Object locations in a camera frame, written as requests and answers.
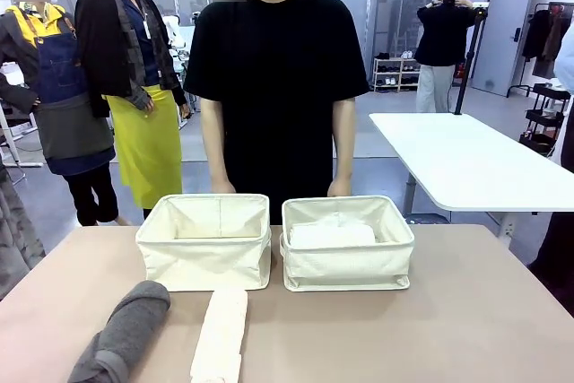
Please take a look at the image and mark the wooden shoe rack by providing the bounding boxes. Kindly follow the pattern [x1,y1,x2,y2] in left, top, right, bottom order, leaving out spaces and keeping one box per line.
[372,56,422,93]

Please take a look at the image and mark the person in beige trousers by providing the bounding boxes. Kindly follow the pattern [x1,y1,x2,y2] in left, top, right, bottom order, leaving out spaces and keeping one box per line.
[414,0,477,114]

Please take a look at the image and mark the cream fabric basket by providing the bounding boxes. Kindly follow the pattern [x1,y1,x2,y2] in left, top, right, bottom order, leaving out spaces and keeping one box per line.
[280,195,416,292]
[135,193,273,292]

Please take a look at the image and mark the clothes rack with dark coats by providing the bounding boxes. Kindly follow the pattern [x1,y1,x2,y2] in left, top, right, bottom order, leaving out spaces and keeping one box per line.
[506,1,574,100]

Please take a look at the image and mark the person with yellow apron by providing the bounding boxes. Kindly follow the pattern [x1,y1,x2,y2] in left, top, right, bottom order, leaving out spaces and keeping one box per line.
[74,0,188,221]

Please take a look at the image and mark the person in denim apron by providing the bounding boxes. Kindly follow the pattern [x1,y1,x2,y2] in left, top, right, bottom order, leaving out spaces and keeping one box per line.
[0,0,120,228]

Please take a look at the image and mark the person's right forearm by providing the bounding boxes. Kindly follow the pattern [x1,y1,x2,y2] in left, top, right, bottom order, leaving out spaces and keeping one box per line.
[200,96,232,183]

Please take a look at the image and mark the black utility cart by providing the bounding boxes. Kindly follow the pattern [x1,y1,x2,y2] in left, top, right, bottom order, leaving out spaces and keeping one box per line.
[518,83,573,158]

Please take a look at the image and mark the person's left hand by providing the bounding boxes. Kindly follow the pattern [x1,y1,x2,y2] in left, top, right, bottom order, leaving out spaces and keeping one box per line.
[326,178,352,198]

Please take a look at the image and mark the rolled gray towel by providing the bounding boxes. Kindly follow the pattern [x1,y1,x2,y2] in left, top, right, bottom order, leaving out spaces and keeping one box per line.
[66,280,172,383]

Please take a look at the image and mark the white side table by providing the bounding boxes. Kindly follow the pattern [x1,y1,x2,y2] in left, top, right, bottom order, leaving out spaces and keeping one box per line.
[368,111,574,240]

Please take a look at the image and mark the person in black t-shirt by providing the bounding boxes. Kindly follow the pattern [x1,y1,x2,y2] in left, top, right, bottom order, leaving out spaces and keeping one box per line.
[183,0,370,225]

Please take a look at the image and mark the rolled pale pink towel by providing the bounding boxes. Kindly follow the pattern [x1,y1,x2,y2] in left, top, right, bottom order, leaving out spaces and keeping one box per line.
[189,289,249,383]

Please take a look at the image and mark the white towel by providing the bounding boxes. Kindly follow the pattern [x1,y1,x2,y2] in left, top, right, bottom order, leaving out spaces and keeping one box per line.
[290,212,378,249]

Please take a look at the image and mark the black tripod pole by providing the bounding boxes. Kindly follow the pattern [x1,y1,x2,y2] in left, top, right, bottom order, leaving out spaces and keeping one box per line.
[453,2,491,116]

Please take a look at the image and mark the gray door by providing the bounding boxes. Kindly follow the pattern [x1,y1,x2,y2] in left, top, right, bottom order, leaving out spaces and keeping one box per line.
[471,0,537,98]

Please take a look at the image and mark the gray fuzzy cloth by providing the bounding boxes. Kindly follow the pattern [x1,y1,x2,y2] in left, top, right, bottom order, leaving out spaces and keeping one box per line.
[0,153,47,301]

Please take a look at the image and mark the person's right hand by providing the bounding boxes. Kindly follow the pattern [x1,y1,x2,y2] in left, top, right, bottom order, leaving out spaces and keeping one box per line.
[210,178,238,196]

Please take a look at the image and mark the person's left forearm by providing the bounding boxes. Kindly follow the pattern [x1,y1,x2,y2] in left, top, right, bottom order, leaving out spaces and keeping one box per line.
[332,98,358,183]

